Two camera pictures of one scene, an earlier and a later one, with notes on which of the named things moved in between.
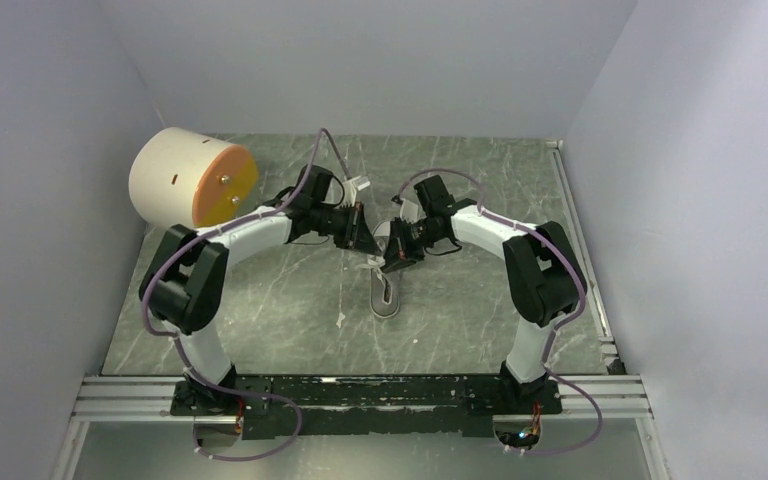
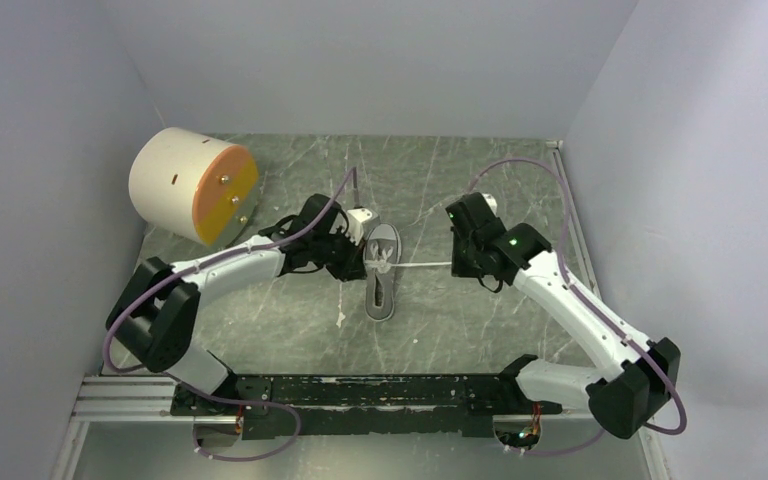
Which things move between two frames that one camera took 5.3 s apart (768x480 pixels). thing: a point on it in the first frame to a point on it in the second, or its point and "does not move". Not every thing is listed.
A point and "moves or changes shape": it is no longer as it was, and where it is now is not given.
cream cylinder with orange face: (182, 178) does not move
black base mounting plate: (365, 406) does not move
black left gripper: (356, 235) to (352, 269)
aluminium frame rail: (581, 398) does not move
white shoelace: (375, 262) moves or changes shape
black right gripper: (398, 251) to (459, 268)
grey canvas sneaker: (384, 292) does not move
